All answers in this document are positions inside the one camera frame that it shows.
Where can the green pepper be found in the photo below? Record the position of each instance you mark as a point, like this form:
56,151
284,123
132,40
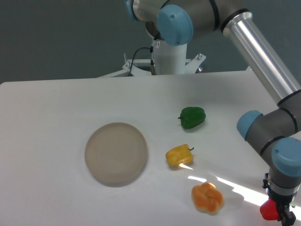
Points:
191,117

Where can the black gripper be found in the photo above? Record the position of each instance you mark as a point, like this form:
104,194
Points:
282,190

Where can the red pepper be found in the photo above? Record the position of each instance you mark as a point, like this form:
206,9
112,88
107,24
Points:
269,211

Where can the yellow pepper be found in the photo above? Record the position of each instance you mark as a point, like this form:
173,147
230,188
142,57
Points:
179,155

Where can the beige round plate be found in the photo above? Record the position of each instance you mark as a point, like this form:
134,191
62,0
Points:
116,154

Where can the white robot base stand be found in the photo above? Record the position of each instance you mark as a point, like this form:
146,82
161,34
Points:
164,60

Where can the knotted bread roll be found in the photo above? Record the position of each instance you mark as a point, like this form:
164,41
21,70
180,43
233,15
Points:
206,197

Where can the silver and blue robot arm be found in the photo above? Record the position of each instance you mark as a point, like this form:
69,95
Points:
270,135

